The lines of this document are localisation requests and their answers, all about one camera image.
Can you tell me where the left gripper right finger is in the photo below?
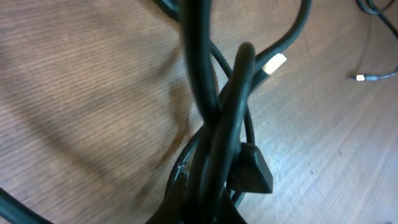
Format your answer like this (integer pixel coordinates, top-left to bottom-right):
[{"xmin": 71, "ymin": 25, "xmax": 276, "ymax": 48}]
[{"xmin": 217, "ymin": 143, "xmax": 273, "ymax": 224}]

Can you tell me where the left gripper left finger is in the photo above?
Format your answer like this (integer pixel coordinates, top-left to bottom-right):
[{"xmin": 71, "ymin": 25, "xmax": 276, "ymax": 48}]
[{"xmin": 146, "ymin": 169, "xmax": 188, "ymax": 224}]

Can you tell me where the black USB cable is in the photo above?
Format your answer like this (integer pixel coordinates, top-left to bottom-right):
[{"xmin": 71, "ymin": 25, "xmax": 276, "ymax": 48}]
[
  {"xmin": 347, "ymin": 0, "xmax": 398, "ymax": 82},
  {"xmin": 0, "ymin": 0, "xmax": 313, "ymax": 224}
]

